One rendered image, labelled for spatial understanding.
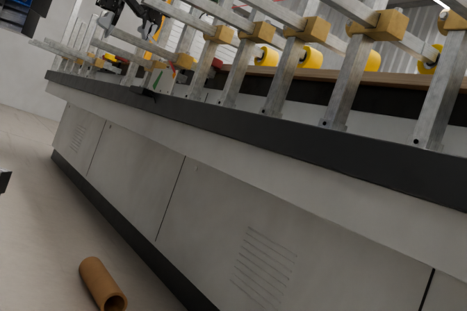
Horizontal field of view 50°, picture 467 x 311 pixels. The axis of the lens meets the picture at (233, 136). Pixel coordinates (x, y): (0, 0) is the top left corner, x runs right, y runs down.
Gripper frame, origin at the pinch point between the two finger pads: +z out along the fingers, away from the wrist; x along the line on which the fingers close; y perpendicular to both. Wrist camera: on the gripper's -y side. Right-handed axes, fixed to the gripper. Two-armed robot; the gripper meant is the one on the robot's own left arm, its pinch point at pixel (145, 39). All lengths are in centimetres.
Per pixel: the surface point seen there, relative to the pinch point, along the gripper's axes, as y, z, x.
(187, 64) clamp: -32.0, 6.7, 2.1
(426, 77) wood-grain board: -128, 1, 20
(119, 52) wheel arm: 0.9, 9.4, 9.3
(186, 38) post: -24.8, -3.3, 0.7
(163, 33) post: -1.0, -5.7, -7.0
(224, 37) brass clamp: -55, -3, 12
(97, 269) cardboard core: -45, 83, 21
